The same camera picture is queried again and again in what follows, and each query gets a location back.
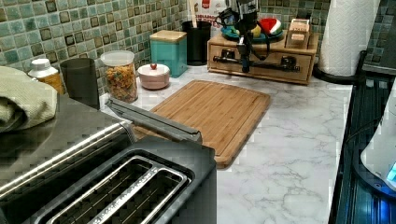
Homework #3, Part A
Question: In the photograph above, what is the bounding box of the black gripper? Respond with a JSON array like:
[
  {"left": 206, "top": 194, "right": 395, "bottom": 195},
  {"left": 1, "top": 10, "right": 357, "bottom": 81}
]
[{"left": 218, "top": 8, "right": 258, "bottom": 73}]

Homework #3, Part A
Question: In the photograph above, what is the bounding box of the black drawer bar handle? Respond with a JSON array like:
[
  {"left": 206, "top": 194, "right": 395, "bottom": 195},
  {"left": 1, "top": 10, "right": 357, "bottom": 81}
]
[{"left": 213, "top": 50, "right": 300, "bottom": 73}]

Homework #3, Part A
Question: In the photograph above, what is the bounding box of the wooden drawer with front panel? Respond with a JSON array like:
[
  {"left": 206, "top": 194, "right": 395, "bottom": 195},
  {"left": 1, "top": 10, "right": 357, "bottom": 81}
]
[{"left": 208, "top": 45, "right": 313, "bottom": 85}]

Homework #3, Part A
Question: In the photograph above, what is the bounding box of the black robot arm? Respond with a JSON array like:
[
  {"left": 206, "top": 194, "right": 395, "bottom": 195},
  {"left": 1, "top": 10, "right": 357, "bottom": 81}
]
[{"left": 218, "top": 0, "right": 258, "bottom": 73}]

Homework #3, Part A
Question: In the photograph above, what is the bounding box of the wooden drawer cabinet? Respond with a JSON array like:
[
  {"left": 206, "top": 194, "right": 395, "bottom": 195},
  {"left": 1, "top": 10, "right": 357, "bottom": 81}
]
[{"left": 207, "top": 33, "right": 318, "bottom": 66}]

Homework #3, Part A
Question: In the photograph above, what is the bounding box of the yellow toy fruit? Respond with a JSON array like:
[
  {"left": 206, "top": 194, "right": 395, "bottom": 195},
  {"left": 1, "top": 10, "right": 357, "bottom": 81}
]
[{"left": 251, "top": 25, "right": 262, "bottom": 38}]

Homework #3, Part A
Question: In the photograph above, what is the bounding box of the teal fruit plate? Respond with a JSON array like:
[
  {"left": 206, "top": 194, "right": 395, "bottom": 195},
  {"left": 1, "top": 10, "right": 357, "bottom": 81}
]
[{"left": 220, "top": 26, "right": 283, "bottom": 44}]

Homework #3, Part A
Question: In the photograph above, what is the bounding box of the toy watermelon slice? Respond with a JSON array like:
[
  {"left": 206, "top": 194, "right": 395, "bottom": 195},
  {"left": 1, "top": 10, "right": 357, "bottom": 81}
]
[{"left": 259, "top": 18, "right": 282, "bottom": 35}]

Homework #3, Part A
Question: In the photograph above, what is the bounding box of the white food package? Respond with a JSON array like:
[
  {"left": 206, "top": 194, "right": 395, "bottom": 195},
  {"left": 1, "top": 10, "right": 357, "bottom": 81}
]
[{"left": 187, "top": 0, "right": 226, "bottom": 36}]

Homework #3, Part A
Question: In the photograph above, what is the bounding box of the black utensil holder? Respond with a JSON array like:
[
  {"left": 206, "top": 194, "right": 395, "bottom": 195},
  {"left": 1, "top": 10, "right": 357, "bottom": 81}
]
[{"left": 182, "top": 21, "right": 211, "bottom": 65}]

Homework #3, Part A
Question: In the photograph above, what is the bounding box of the small wooden block holder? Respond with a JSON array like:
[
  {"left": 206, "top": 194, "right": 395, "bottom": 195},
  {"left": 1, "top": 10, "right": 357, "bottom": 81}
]
[{"left": 285, "top": 19, "right": 310, "bottom": 49}]

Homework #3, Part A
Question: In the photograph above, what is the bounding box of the wooden spatula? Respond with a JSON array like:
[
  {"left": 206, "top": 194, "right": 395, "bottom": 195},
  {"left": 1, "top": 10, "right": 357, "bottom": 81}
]
[{"left": 189, "top": 0, "right": 198, "bottom": 29}]

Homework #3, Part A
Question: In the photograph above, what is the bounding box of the teal canister with wooden lid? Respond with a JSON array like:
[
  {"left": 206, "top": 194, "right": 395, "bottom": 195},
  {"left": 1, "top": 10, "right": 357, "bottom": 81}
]
[{"left": 149, "top": 30, "right": 187, "bottom": 77}]

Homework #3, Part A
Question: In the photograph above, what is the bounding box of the bamboo cutting board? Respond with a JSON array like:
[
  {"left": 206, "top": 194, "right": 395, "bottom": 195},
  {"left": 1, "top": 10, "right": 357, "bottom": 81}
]
[{"left": 151, "top": 80, "right": 271, "bottom": 169}]

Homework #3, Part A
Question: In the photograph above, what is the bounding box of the white paper towel roll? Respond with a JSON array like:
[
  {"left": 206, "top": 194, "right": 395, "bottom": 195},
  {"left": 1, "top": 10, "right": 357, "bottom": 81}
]
[{"left": 318, "top": 0, "right": 380, "bottom": 77}]

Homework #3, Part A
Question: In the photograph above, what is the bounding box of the pink lidded bowl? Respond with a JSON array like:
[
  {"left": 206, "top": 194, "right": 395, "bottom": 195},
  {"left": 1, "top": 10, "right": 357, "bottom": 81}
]
[{"left": 137, "top": 63, "right": 170, "bottom": 90}]

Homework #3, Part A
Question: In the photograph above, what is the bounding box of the black paper towel holder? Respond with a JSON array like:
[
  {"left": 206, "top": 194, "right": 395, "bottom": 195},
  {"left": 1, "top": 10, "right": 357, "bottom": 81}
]
[{"left": 313, "top": 50, "right": 367, "bottom": 85}]

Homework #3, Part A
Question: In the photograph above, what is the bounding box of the glass jar of pasta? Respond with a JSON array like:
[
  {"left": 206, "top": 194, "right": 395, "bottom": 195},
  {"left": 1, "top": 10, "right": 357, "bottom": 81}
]
[{"left": 100, "top": 50, "right": 137, "bottom": 104}]

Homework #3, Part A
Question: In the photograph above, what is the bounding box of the grey flat bar tool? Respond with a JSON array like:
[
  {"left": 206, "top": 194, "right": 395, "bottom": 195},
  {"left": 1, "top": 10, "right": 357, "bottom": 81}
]
[{"left": 106, "top": 97, "right": 203, "bottom": 144}]

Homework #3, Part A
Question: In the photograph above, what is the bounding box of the dark grey cup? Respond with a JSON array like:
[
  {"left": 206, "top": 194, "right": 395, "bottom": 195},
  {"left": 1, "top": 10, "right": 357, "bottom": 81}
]
[{"left": 60, "top": 58, "right": 100, "bottom": 109}]

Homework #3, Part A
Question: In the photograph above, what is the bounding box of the black toaster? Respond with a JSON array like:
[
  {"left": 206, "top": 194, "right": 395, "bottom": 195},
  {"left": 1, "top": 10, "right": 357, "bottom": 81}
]
[{"left": 1, "top": 137, "right": 217, "bottom": 224}]

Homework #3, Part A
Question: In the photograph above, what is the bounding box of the white lidded spice bottle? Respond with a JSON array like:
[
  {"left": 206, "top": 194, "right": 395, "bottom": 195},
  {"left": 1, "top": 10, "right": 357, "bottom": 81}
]
[{"left": 28, "top": 58, "right": 64, "bottom": 94}]

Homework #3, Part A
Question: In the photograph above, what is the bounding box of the black dish drying rack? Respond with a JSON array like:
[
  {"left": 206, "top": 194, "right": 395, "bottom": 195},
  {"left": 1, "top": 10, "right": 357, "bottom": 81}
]
[{"left": 328, "top": 76, "right": 396, "bottom": 224}]

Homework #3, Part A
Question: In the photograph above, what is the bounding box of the beige folded towel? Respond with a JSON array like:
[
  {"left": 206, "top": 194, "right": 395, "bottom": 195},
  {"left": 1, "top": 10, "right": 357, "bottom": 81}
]
[{"left": 0, "top": 66, "right": 58, "bottom": 133}]

